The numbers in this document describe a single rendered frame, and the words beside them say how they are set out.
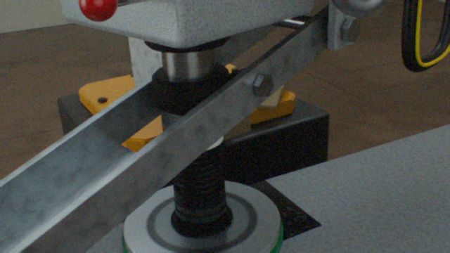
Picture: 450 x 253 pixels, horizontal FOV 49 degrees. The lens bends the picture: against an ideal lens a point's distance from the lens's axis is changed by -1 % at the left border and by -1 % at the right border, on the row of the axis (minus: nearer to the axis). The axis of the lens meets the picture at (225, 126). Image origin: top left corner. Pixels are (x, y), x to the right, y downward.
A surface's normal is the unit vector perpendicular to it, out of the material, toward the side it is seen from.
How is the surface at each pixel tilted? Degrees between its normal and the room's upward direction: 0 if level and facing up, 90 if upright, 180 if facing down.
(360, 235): 0
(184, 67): 90
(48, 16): 90
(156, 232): 0
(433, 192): 0
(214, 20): 90
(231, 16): 90
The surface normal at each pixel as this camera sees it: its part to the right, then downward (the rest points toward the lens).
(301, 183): -0.04, -0.91
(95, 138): 0.70, 0.26
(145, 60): -0.50, 0.37
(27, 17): 0.40, 0.36
